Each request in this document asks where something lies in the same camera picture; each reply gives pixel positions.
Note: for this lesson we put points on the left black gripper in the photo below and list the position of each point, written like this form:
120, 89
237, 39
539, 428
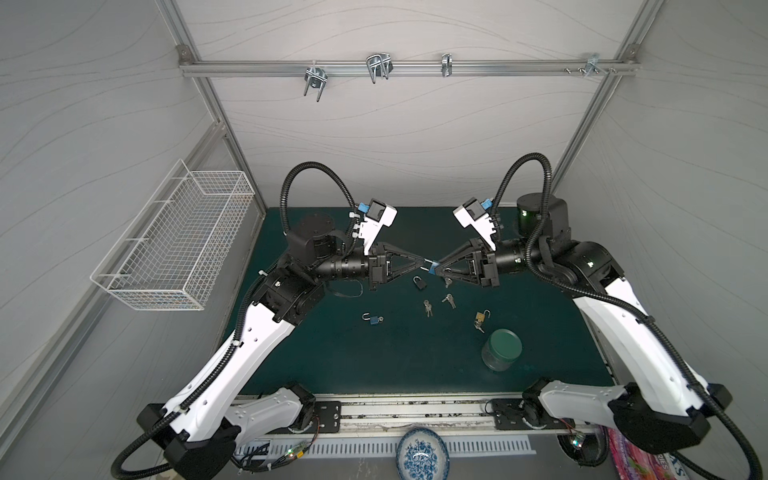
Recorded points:
378, 271

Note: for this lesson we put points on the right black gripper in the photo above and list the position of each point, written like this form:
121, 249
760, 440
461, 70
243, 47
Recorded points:
487, 267

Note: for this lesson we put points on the black padlock with keys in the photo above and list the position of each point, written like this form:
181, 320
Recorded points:
419, 283

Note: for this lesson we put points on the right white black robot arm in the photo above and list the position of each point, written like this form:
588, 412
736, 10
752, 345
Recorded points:
666, 406

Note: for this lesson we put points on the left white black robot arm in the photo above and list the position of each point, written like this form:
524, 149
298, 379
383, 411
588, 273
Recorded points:
196, 432

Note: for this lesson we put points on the brass padlock with keys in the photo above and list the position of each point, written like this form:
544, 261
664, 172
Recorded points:
480, 319

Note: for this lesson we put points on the blue padlock left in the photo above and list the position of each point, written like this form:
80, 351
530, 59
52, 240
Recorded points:
370, 319

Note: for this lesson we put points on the green table mat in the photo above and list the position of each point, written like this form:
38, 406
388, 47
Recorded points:
334, 352

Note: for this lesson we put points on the green lidded jar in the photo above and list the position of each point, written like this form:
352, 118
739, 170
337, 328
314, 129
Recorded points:
501, 350

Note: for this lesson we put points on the metal U-bolt clamp middle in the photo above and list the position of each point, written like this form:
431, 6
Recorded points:
379, 65

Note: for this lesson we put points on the metal u-bolt clamp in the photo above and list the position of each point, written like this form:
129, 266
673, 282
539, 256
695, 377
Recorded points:
379, 65
315, 78

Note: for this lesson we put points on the metal U-bolt clamp left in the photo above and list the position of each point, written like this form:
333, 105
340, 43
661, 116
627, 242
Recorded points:
315, 78

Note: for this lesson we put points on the blue white patterned plate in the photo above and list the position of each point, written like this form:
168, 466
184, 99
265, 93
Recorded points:
421, 454

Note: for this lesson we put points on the metal bolt clamp right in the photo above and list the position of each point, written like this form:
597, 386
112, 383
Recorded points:
592, 68

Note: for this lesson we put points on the pink Fox's candy bag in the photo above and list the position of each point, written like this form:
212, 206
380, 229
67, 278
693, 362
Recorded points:
633, 463

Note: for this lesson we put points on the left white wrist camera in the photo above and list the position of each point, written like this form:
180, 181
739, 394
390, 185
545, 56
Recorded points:
370, 218

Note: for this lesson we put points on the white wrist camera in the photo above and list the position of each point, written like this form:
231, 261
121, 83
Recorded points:
370, 218
476, 214

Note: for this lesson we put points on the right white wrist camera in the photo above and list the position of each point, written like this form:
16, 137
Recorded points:
476, 214

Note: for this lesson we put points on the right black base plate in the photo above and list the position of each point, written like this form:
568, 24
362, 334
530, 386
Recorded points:
518, 414

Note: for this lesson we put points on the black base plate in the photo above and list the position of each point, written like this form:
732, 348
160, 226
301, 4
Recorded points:
322, 417
518, 414

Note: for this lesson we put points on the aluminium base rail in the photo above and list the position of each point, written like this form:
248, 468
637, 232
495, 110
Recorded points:
389, 415

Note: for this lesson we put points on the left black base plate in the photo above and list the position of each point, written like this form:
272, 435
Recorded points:
322, 417

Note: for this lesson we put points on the small metal bracket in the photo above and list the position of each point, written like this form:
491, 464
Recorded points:
446, 65

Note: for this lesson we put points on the aluminium crossbar rail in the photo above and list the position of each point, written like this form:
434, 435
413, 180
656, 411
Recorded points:
401, 68

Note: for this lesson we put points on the white vented cable duct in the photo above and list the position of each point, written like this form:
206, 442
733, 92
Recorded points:
458, 446

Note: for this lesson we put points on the white wire basket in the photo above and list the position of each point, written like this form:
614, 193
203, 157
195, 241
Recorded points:
171, 253

